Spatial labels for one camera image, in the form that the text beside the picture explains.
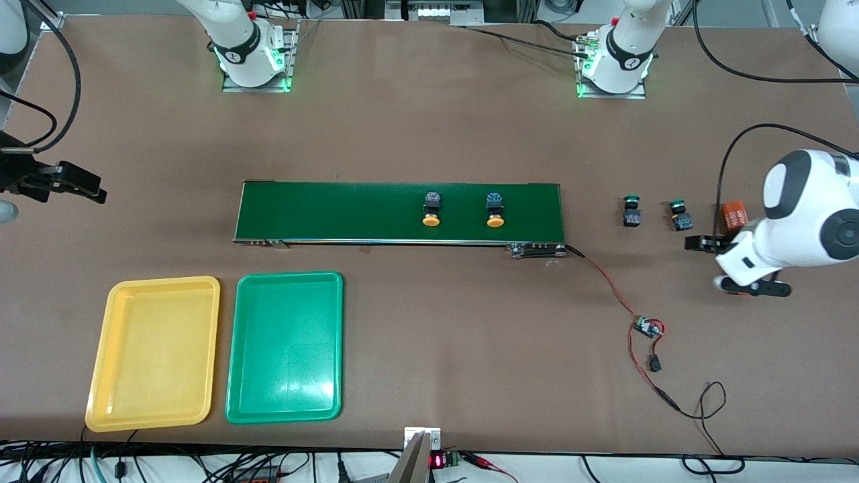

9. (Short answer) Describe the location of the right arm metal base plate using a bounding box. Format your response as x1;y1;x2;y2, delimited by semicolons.
221;19;294;93

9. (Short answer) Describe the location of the green plastic tray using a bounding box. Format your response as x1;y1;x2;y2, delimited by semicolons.
225;271;344;425

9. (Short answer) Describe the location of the grey metal bar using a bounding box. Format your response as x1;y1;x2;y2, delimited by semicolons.
387;431;434;483

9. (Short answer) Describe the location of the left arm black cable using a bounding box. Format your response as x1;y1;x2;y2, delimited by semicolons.
693;0;859;225

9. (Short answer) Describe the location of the thin black cable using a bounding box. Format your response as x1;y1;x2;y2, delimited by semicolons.
676;381;746;474

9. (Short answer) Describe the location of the red clip lead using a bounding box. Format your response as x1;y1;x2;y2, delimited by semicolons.
462;453;519;483

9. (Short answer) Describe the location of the silver box with lights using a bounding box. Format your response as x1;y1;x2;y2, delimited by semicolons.
385;0;485;28

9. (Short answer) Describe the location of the silver metal bracket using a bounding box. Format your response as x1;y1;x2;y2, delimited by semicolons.
403;427;442;451

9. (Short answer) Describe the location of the yellow plastic tray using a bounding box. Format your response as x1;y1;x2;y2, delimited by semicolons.
85;276;221;433

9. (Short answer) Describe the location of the black table cable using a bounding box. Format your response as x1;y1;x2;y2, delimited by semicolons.
463;25;591;58

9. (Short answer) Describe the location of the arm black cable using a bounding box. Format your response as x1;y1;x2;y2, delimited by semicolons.
693;0;859;225
0;0;82;154

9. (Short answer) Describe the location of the green belt conveyor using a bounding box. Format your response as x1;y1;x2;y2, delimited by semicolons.
233;180;568;259

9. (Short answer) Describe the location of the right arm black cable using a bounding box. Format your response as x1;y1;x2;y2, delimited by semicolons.
0;0;82;154

